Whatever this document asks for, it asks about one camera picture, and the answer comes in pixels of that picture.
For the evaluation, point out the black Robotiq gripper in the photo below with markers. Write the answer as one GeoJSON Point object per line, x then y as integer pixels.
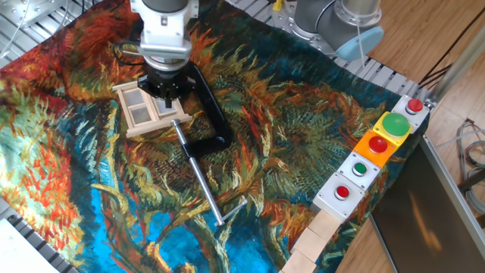
{"type": "Point", "coordinates": [166, 83]}

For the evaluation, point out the small wooden sliding window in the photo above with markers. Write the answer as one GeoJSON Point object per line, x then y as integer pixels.
{"type": "Point", "coordinates": [140, 113]}

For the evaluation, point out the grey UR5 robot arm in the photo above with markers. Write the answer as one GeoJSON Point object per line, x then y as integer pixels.
{"type": "Point", "coordinates": [164, 30]}

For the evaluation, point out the black C-clamp silver screw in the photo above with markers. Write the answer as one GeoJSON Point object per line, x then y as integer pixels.
{"type": "Point", "coordinates": [212, 110]}

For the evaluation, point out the sunflower painting print cloth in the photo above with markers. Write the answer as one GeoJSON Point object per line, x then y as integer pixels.
{"type": "Point", "coordinates": [265, 113]}

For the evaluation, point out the small yellow part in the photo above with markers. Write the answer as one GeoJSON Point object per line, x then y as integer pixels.
{"type": "Point", "coordinates": [277, 5]}

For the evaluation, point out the large grey box red button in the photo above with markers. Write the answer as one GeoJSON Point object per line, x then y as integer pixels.
{"type": "Point", "coordinates": [337, 197]}

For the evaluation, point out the pale wooden block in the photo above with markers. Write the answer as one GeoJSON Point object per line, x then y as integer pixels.
{"type": "Point", "coordinates": [308, 244]}
{"type": "Point", "coordinates": [324, 225]}
{"type": "Point", "coordinates": [297, 263]}

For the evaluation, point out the grey box green button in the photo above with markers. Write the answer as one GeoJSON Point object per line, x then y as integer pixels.
{"type": "Point", "coordinates": [358, 170]}

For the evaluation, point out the white zip tie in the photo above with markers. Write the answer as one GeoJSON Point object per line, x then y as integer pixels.
{"type": "Point", "coordinates": [360, 41]}

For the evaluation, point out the white paper sheet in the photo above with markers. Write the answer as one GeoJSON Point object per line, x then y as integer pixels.
{"type": "Point", "coordinates": [19, 250]}

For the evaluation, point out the orange box red button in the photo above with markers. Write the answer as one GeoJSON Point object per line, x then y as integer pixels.
{"type": "Point", "coordinates": [375, 146]}

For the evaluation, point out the yellow box green dome button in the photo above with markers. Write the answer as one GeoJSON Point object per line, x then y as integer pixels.
{"type": "Point", "coordinates": [396, 125]}

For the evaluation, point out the small grey box red button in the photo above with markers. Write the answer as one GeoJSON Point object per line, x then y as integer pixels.
{"type": "Point", "coordinates": [413, 108]}

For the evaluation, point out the shiny metal plate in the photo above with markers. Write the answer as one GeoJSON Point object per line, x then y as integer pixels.
{"type": "Point", "coordinates": [424, 212]}

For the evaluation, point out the aluminium profile beam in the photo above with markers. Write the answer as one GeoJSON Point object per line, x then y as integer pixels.
{"type": "Point", "coordinates": [454, 68]}

